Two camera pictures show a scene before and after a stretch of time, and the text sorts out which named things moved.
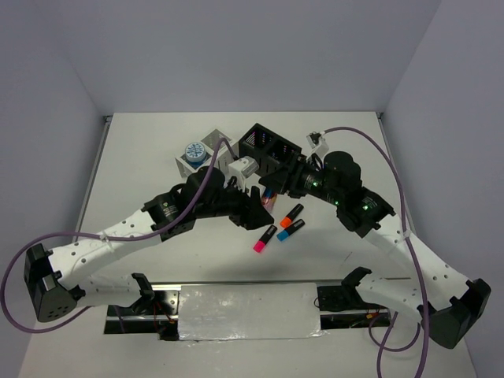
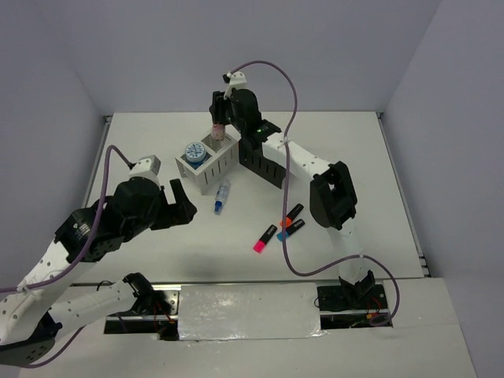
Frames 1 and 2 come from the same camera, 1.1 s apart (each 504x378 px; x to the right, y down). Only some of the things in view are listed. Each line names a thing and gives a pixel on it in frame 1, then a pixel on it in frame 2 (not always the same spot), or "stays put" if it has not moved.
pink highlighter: (261, 243) stays put
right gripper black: (287, 179) to (216, 109)
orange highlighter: (286, 221) stays put
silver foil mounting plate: (222, 311) stays put
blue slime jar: (195, 153) stays put
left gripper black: (259, 216) to (183, 211)
